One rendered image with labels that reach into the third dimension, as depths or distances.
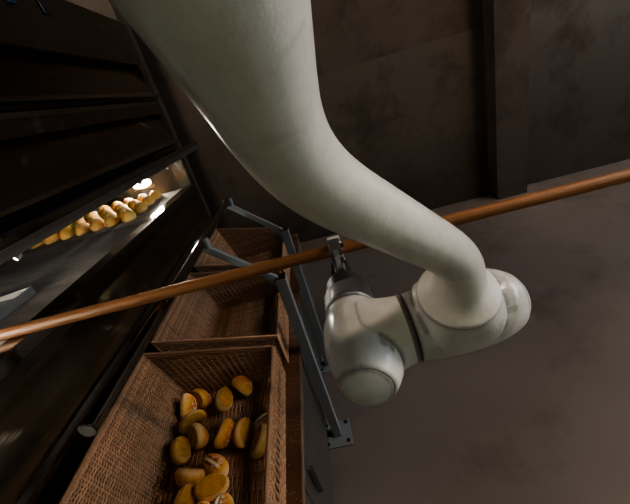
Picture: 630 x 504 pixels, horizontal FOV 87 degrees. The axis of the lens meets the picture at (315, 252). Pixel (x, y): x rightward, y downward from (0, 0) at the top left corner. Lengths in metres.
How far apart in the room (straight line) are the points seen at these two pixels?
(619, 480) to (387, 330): 1.47
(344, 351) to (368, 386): 0.05
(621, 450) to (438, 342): 1.49
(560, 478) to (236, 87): 1.75
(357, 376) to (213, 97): 0.35
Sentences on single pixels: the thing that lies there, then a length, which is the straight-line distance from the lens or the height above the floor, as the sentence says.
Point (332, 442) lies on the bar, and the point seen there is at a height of 0.01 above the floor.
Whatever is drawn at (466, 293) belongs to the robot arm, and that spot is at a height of 1.29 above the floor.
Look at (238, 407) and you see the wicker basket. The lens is 1.37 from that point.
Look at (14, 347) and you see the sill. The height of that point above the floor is 1.18.
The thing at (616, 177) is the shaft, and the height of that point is 1.19.
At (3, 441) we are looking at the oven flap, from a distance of 1.09.
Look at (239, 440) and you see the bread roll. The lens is 1.21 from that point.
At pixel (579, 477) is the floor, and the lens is 1.81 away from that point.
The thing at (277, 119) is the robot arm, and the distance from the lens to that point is 0.19.
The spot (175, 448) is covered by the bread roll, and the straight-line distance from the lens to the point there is 1.31.
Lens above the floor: 1.54
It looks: 26 degrees down
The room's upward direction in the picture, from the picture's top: 17 degrees counter-clockwise
